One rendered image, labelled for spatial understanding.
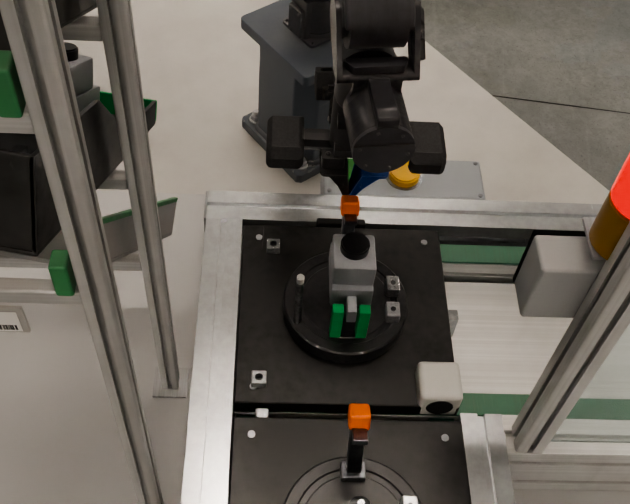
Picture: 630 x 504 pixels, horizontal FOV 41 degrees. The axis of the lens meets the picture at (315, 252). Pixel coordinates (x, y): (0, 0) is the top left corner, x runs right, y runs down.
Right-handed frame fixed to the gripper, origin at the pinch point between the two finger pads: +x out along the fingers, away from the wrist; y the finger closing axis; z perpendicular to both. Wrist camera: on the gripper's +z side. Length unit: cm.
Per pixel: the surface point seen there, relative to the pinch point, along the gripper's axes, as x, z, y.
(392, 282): 7.9, -8.6, -5.2
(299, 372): 11.2, -18.5, 5.0
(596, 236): -19.2, -21.8, -16.8
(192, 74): 24, 40, 22
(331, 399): 11.1, -21.6, 1.5
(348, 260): -0.2, -11.5, 0.6
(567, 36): 112, 162, -88
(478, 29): 112, 163, -58
